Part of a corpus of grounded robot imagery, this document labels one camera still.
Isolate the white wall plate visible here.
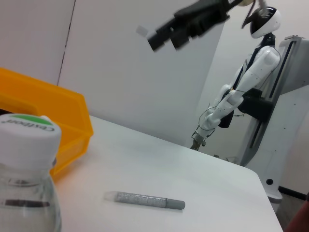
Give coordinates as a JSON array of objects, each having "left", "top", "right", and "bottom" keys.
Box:
[{"left": 136, "top": 26, "right": 150, "bottom": 37}]

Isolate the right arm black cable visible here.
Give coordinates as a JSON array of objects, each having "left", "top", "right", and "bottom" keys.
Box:
[{"left": 241, "top": 0, "right": 269, "bottom": 29}]

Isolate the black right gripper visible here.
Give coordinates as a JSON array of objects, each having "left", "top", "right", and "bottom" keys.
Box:
[{"left": 147, "top": 0, "right": 233, "bottom": 52}]

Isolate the grey glitter pen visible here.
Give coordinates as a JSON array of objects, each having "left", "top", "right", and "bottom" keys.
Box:
[{"left": 103, "top": 190, "right": 186, "bottom": 210}]

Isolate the white humanoid robot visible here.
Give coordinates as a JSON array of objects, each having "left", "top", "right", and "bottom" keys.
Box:
[{"left": 190, "top": 6, "right": 282, "bottom": 152}]

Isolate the yellow plastic bin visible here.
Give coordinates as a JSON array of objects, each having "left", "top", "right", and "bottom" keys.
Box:
[{"left": 0, "top": 67, "right": 94, "bottom": 181}]

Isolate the grey robot lift stand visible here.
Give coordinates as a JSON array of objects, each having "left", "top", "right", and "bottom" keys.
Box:
[{"left": 238, "top": 35, "right": 309, "bottom": 203}]

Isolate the green label water bottle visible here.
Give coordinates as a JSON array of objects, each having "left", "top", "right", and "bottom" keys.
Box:
[{"left": 0, "top": 113, "right": 62, "bottom": 232}]

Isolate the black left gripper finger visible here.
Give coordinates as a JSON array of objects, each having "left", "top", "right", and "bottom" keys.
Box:
[{"left": 283, "top": 192, "right": 309, "bottom": 232}]

